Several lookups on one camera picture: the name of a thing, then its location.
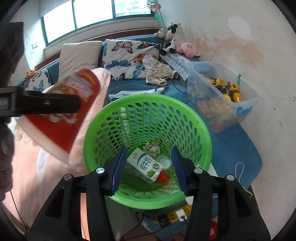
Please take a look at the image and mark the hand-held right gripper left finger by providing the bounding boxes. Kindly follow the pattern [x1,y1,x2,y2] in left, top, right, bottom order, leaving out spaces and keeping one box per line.
[26,146,128,241]

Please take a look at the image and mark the yellow power strip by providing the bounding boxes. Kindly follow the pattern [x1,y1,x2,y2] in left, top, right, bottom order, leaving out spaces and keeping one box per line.
[157,204,192,229]

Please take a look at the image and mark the pink plush toy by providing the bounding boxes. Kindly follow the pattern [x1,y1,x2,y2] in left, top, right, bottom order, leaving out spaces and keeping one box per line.
[176,42,201,58]

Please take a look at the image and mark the cow plush toy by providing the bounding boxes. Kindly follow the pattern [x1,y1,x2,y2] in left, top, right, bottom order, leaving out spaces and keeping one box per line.
[159,22,186,56]

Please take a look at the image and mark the blue sofa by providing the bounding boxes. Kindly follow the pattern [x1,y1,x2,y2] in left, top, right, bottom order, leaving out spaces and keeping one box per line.
[17,35,192,100]

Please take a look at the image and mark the pink printed blanket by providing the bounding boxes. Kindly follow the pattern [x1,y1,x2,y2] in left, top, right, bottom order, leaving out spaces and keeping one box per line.
[7,67,111,241]

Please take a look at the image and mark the grey plush toy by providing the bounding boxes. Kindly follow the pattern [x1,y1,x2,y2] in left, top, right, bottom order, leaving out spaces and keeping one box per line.
[154,27,170,39]

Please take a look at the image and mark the pile of colourful toys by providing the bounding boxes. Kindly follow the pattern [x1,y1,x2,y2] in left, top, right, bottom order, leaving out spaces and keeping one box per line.
[188,85,232,130]

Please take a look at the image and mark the green plastic basket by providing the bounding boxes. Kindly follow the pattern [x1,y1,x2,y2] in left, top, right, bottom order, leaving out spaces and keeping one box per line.
[83,95,213,210]

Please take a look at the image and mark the clear plastic container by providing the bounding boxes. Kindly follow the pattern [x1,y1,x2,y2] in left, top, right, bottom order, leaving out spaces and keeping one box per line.
[154,155,173,171]

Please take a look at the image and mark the dark wooden door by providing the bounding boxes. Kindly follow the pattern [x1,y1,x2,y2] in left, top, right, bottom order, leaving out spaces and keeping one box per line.
[0,22,25,88]

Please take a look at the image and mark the blue floor cushion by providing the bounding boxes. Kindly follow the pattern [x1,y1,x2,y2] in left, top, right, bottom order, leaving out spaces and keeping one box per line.
[203,123,263,193]

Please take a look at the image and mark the grey pillow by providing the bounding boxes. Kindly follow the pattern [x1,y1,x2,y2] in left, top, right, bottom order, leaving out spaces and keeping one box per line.
[58,40,103,80]

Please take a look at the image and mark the yellow toy robot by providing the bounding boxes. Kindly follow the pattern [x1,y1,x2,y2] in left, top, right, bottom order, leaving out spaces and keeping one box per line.
[209,77,225,90]
[224,81,244,103]

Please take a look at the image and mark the colourful pinwheel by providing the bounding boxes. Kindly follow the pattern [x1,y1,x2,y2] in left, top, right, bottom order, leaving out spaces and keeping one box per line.
[148,0,166,27]

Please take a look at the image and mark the orange plush toy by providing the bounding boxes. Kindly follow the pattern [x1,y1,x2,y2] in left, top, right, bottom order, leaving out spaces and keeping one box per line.
[25,67,38,78]

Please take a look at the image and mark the patterned children's clothes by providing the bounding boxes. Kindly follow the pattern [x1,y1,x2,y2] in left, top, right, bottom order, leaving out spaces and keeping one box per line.
[142,55,179,87]

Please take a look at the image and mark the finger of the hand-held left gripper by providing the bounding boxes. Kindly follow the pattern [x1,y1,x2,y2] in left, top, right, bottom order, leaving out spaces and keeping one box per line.
[0,86,82,117]

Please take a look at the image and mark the green framed window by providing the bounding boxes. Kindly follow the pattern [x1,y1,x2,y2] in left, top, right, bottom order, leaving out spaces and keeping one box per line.
[40,0,158,45]

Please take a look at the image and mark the clear plastic storage box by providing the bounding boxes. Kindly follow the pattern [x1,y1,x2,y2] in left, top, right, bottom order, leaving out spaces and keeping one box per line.
[186,61,262,134]

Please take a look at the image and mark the red mesh net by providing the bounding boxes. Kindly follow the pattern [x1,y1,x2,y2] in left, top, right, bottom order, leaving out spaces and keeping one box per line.
[154,171,170,184]

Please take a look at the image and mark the patterned long box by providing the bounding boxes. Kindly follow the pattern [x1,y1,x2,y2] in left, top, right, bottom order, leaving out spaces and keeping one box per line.
[161,53,193,81]

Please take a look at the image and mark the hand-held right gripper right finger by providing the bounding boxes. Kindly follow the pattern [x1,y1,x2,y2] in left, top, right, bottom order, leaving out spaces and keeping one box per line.
[171,146,271,241]

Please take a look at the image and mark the white milk carton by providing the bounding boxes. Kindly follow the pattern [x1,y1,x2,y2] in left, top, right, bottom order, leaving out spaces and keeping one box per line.
[125,147,163,184]

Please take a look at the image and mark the white cord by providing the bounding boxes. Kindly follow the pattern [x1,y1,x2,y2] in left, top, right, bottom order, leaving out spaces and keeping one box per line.
[233,162,253,198]

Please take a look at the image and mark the butterfly print pillow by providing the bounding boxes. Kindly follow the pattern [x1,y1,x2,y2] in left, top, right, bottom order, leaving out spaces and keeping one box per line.
[24,69,51,91]
[102,39,160,81]

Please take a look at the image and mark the white patterned cloth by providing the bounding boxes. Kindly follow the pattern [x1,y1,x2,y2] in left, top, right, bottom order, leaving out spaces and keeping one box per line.
[109,86,169,100]

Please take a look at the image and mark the red printed plastic cup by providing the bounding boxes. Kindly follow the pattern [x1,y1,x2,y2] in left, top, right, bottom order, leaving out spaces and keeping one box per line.
[18,68,101,161]

